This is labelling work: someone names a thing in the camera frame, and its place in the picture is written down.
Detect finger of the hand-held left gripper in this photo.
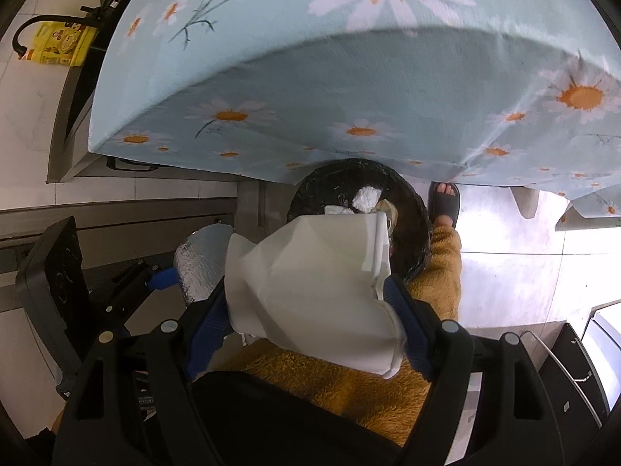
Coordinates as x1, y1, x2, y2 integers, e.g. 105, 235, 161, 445
109, 261, 181, 325

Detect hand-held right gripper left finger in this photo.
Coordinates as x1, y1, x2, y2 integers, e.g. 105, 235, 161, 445
51, 282, 232, 466

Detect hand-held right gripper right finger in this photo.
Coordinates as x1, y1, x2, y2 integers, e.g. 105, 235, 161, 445
382, 274, 600, 466

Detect silver foil wrapper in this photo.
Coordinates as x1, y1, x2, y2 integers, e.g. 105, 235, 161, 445
173, 225, 234, 308

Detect black trash bin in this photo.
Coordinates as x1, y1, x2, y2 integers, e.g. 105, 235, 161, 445
285, 158, 434, 283

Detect white paper bag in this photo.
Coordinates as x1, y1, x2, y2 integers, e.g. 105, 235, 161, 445
224, 212, 407, 380

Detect yellow fuzzy trousers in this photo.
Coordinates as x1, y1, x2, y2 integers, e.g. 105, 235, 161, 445
212, 226, 463, 448

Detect person's foot in black slipper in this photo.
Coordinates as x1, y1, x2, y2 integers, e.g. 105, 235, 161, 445
428, 181, 461, 230

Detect grey table leg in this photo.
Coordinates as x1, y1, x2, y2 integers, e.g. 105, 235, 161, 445
509, 186, 541, 220

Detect blue daisy print tablecloth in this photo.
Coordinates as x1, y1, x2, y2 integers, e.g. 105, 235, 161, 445
87, 0, 621, 217

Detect black cabinet with metal handle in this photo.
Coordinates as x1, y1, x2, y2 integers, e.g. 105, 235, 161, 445
521, 296, 621, 429

